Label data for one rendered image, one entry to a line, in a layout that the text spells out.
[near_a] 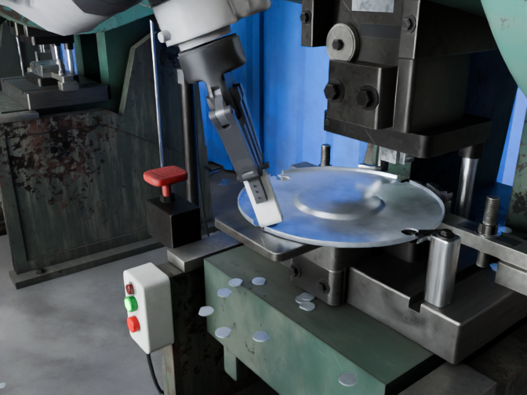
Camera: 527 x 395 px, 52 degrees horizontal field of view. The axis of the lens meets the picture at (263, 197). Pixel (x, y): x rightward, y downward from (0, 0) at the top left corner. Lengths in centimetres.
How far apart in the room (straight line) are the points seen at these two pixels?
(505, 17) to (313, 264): 48
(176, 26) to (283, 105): 222
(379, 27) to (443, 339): 40
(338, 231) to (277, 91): 219
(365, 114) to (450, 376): 34
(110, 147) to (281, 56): 102
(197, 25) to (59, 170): 166
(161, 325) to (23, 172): 134
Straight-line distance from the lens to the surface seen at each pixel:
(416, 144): 74
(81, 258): 235
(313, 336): 74
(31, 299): 218
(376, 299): 76
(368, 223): 72
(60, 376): 178
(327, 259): 75
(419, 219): 75
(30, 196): 221
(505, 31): 42
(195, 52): 62
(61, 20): 64
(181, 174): 97
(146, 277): 91
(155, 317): 93
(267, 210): 68
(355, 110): 75
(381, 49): 75
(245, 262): 90
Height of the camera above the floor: 107
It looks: 22 degrees down
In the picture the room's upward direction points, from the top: straight up
